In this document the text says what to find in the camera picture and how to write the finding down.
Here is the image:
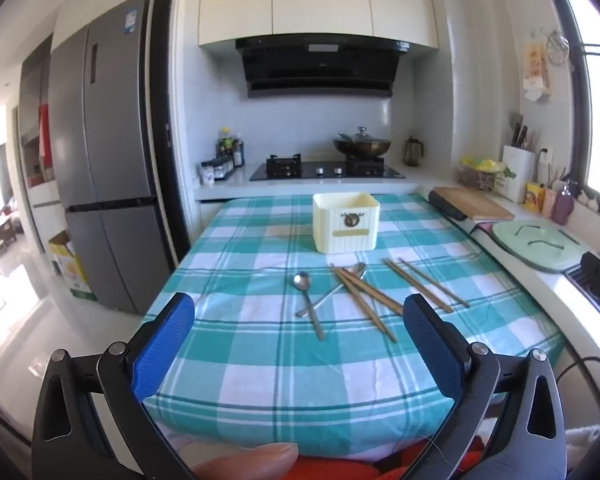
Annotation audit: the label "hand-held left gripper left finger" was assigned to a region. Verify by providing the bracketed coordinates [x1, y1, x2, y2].
[30, 291, 196, 480]

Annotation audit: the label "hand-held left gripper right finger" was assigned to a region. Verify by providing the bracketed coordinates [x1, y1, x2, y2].
[402, 294, 568, 480]

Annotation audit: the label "cream ribbed utensil holder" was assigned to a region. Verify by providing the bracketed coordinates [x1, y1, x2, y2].
[312, 191, 382, 255]

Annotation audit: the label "person's left hand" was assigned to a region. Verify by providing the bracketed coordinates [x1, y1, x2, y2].
[192, 442, 301, 480]

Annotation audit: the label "light green lid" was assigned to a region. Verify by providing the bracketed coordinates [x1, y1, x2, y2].
[491, 220, 590, 274]

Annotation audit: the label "purple soap bottle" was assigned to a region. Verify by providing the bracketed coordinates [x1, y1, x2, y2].
[551, 179, 577, 226]

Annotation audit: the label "teal plaid tablecloth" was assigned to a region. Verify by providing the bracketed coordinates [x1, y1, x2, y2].
[142, 192, 567, 461]

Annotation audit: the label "yellow packet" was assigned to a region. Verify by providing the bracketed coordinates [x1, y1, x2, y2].
[524, 181, 545, 212]

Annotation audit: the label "yellow cardboard box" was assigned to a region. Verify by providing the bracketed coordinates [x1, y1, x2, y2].
[47, 231, 99, 304]

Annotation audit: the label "white knife block with knives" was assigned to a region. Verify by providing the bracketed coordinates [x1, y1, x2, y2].
[501, 112, 537, 204]

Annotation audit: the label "black flat pad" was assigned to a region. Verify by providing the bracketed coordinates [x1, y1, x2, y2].
[426, 190, 469, 222]

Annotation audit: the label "wooden cutting board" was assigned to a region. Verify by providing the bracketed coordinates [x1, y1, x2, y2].
[431, 186, 515, 222]

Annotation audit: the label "grey refrigerator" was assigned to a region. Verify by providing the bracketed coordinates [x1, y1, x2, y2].
[47, 0, 176, 316]

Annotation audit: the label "dark glass jar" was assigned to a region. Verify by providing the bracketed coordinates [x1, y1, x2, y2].
[404, 136, 425, 167]

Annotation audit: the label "condiment bottles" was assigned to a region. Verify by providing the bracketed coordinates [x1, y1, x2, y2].
[216, 127, 246, 169]

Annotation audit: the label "black gas cooktop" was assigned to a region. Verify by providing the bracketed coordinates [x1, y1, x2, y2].
[249, 152, 407, 182]

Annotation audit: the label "dark wok with glass lid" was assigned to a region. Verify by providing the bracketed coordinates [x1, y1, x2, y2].
[332, 126, 393, 158]

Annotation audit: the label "red hanging cloth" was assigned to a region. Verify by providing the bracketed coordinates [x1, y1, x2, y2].
[38, 104, 54, 161]

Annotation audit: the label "black range hood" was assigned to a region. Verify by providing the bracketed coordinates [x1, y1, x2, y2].
[235, 36, 411, 100]

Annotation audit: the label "black cable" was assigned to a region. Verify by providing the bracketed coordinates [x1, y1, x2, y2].
[554, 356, 600, 428]

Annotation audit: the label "wire basket with yellow bag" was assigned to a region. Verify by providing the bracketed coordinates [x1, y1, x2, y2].
[460, 156, 517, 192]

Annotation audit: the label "hanging wall bag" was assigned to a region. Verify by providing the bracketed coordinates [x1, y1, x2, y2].
[521, 32, 554, 105]

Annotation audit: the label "cream wall cabinets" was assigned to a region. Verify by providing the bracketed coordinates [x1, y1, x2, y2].
[198, 0, 440, 52]

